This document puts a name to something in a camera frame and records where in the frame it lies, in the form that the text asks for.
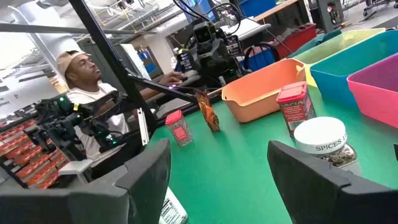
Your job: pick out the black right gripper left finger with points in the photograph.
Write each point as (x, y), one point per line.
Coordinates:
(140, 186)

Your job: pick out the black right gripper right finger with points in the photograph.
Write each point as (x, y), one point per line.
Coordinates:
(311, 193)

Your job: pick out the taco seasoning mix packet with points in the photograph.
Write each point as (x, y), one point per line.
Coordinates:
(171, 211)
(208, 115)

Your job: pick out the white-lidded spice jar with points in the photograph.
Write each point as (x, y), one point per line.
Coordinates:
(320, 133)

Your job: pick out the red-lidded spice tin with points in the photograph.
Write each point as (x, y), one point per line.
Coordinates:
(180, 130)
(295, 105)

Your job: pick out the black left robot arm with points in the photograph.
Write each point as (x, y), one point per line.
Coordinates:
(234, 46)

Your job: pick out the orange plastic bin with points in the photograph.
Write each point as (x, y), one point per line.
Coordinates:
(248, 105)

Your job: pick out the blue storage tub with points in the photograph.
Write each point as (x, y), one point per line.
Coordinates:
(256, 7)

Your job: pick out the wooden desk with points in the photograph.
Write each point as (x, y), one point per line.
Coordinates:
(276, 8)

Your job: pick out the green table mat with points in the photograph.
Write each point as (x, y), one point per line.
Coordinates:
(224, 174)

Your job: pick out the red storage tub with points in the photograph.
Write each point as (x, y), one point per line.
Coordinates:
(298, 39)

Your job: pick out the blue plastic bin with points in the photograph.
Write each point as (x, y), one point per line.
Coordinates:
(329, 84)

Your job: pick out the rack of red bins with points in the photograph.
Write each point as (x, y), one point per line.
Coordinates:
(28, 168)

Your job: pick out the pink plastic bin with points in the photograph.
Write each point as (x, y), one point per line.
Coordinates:
(376, 99)

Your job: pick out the lime green plastic bin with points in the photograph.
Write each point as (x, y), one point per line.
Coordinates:
(335, 46)

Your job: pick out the person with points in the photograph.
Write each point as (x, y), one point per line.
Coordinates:
(84, 71)

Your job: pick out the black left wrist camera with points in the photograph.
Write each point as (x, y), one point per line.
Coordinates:
(203, 33)

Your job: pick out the black aluminium table frame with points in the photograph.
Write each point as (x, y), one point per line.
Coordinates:
(105, 53)

